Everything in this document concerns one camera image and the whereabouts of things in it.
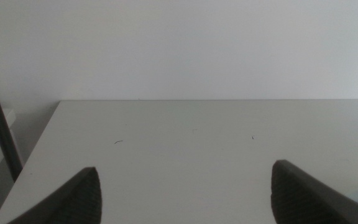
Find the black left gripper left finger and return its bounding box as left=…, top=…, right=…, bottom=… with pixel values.
left=6, top=166, right=103, bottom=224

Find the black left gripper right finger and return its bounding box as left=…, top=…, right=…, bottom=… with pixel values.
left=270, top=159, right=358, bottom=224

